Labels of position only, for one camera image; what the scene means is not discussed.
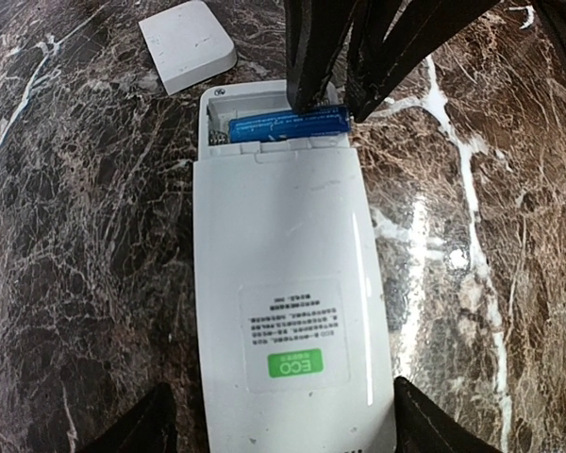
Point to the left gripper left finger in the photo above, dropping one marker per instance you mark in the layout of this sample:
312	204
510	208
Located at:
149	426

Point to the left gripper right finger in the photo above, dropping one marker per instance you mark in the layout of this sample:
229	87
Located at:
422	426

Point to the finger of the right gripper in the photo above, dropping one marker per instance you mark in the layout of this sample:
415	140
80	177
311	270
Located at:
388	40
315	35

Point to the blue battery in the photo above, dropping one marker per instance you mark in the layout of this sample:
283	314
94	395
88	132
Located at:
286	125

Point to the white battery cover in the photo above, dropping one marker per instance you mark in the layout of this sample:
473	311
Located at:
188	45

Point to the white remote control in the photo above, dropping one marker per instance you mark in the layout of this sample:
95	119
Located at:
291	322

